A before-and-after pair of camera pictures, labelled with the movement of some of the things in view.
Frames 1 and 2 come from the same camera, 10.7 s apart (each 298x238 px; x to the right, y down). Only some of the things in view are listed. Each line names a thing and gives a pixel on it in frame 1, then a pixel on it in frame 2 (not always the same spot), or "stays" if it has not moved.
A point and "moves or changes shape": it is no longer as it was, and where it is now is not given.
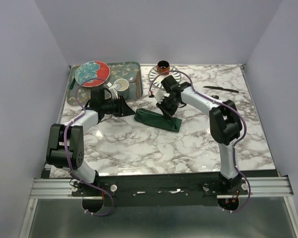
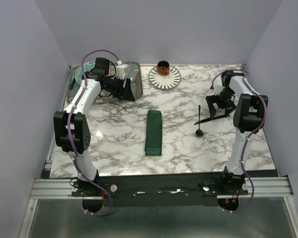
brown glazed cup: (162, 66) stays
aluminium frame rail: (264, 188) stays
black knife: (220, 88) moves or changes shape
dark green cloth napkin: (158, 120) to (153, 145)
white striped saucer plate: (157, 82) stays
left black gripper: (122, 108) to (125, 92)
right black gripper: (167, 113) to (212, 99)
